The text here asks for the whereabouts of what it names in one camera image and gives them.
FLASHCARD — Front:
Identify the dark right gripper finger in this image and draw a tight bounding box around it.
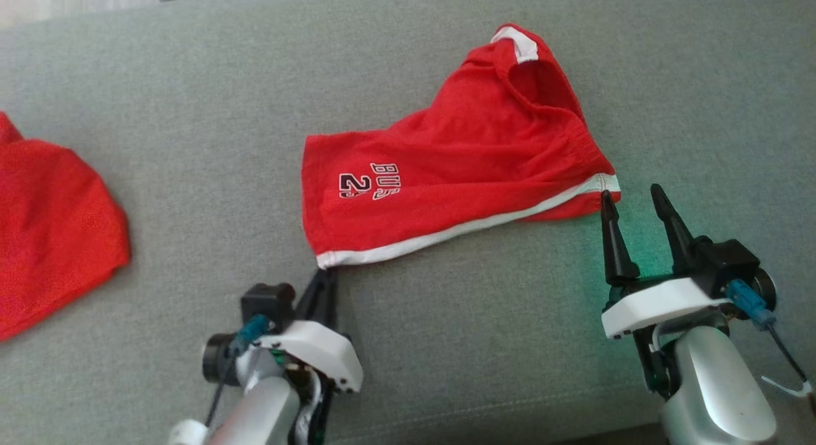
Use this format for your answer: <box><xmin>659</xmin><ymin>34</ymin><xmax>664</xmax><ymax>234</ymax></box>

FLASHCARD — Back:
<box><xmin>599</xmin><ymin>189</ymin><xmax>642</xmax><ymax>288</ymax></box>
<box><xmin>650</xmin><ymin>183</ymin><xmax>704</xmax><ymax>277</ymax></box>

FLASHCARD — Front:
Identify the black cable blue connector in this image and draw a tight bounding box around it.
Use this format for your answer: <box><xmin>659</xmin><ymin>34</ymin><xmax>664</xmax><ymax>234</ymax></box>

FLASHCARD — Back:
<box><xmin>725</xmin><ymin>279</ymin><xmax>812</xmax><ymax>395</ymax></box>
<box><xmin>203</xmin><ymin>314</ymin><xmax>272</xmax><ymax>428</ymax></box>

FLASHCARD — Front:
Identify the white cable tie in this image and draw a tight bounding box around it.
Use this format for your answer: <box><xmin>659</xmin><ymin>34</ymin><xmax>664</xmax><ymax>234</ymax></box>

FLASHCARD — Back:
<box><xmin>761</xmin><ymin>374</ymin><xmax>815</xmax><ymax>398</ymax></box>

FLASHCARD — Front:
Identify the grey sofa seat cushion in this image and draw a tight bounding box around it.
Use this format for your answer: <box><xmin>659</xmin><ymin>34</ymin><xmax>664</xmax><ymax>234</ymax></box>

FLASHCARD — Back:
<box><xmin>0</xmin><ymin>0</ymin><xmax>816</xmax><ymax>445</ymax></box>

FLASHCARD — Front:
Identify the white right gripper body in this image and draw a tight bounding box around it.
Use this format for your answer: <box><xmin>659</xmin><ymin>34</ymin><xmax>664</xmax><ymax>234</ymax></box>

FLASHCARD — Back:
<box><xmin>601</xmin><ymin>272</ymin><xmax>735</xmax><ymax>341</ymax></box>

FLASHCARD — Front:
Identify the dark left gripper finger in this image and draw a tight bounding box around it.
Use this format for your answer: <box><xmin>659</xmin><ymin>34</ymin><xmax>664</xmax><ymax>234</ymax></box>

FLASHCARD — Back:
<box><xmin>324</xmin><ymin>267</ymin><xmax>339</xmax><ymax>328</ymax></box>
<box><xmin>295</xmin><ymin>270</ymin><xmax>327</xmax><ymax>325</ymax></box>

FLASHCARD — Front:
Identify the red basketball shorts white trim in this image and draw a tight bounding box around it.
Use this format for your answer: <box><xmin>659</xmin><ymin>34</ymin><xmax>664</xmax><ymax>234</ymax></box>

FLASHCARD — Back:
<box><xmin>301</xmin><ymin>23</ymin><xmax>622</xmax><ymax>270</ymax></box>

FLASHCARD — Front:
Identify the red jersey white striped trim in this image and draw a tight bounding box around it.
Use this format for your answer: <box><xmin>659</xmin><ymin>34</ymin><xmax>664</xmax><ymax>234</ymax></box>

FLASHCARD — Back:
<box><xmin>0</xmin><ymin>110</ymin><xmax>132</xmax><ymax>342</ymax></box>

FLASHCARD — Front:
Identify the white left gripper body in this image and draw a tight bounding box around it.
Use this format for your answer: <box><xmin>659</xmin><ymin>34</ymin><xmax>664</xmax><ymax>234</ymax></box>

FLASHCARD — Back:
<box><xmin>254</xmin><ymin>319</ymin><xmax>365</xmax><ymax>395</ymax></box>

